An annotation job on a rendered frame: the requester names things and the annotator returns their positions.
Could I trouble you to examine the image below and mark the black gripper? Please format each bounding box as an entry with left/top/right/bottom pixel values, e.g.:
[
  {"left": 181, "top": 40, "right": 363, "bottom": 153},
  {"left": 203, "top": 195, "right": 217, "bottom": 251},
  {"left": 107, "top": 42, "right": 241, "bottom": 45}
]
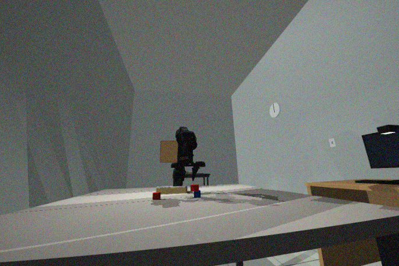
[{"left": 171, "top": 152, "right": 205, "bottom": 181}]

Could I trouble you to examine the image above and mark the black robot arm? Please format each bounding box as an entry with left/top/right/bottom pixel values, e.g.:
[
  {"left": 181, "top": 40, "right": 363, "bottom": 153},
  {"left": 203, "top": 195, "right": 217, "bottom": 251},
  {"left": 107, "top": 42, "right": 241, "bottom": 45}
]
[{"left": 172, "top": 127, "right": 197, "bottom": 186}]

